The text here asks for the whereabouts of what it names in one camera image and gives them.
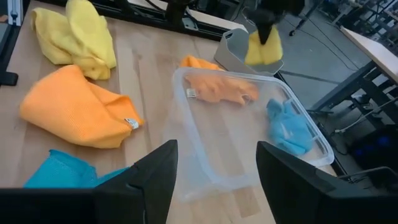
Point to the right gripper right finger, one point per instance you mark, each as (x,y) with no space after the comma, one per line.
(298,193)

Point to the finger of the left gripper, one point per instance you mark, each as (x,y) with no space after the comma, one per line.
(270,26)
(261,26)

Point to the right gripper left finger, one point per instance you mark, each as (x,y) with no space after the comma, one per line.
(146,193)

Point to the yellow microfiber towel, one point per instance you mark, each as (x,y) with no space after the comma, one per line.
(77,40)
(267,54)

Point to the small blue microfiber towel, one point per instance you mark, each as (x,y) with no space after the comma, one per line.
(289,130)

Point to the orange microfiber towel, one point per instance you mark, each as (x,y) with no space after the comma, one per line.
(217,88)
(74,109)

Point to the large blue microfiber towel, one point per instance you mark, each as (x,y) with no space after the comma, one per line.
(62,174)

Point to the gray plastic bin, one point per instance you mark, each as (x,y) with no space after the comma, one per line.
(233,49)

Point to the clear plastic bin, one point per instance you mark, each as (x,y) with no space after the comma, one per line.
(224,149)

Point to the black computer tower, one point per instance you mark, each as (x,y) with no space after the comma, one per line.
(376,146)

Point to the gray desk leg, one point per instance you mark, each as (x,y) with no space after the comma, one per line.
(342,90)

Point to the wooden desk top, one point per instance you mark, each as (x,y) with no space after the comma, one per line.
(373,53)

